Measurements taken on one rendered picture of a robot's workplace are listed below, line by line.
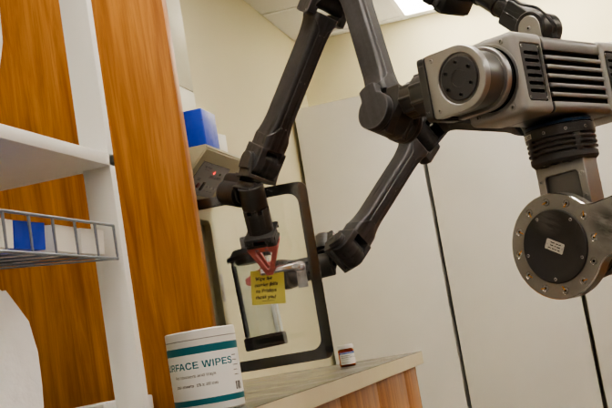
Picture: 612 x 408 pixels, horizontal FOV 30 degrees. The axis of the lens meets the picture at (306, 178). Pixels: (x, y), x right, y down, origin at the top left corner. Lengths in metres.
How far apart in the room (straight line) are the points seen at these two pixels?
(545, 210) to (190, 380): 0.73
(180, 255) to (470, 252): 3.20
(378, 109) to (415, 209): 3.47
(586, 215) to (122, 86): 1.08
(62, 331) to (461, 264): 3.24
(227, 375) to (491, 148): 3.65
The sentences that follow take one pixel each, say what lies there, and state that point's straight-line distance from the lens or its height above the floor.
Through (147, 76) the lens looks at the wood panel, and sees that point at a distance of 2.59.
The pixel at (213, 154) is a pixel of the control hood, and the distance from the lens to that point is 2.66.
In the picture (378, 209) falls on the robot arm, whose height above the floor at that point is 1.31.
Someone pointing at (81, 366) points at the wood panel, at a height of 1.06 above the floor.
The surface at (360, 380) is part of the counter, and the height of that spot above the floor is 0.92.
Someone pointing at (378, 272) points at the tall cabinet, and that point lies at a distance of 5.64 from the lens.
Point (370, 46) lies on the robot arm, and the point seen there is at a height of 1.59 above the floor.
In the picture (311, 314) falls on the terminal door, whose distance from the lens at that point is 2.54.
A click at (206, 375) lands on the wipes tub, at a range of 2.09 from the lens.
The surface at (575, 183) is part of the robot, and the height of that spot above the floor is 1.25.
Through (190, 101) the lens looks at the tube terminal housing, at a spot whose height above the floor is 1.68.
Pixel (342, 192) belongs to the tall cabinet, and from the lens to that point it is 5.70.
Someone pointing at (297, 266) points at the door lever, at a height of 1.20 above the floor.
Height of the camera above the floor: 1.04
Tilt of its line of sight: 8 degrees up
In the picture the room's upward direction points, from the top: 10 degrees counter-clockwise
